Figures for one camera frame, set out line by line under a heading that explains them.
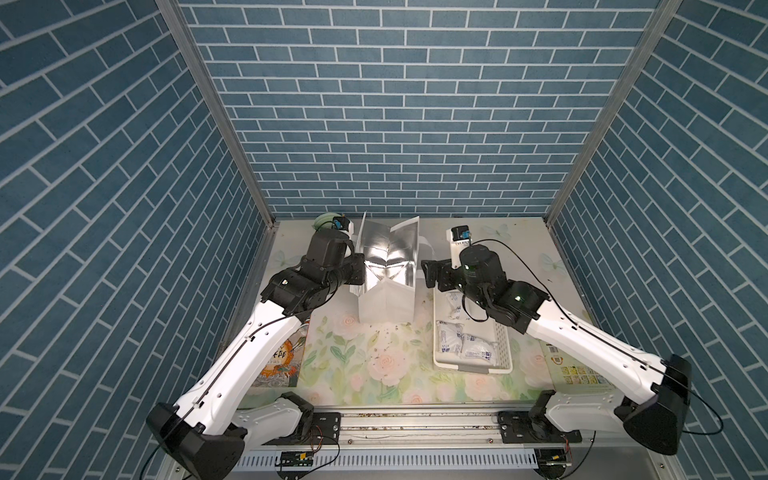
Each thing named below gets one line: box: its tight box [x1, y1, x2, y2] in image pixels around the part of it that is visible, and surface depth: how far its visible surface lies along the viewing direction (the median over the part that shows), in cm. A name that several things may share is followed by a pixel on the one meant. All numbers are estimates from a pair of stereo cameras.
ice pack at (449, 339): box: [436, 320, 464, 353], surface depth 88 cm
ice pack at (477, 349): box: [457, 333, 496, 364], surface depth 86 cm
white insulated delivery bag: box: [349, 211, 433, 324], surface depth 87 cm
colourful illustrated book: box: [253, 323, 309, 388], surface depth 85 cm
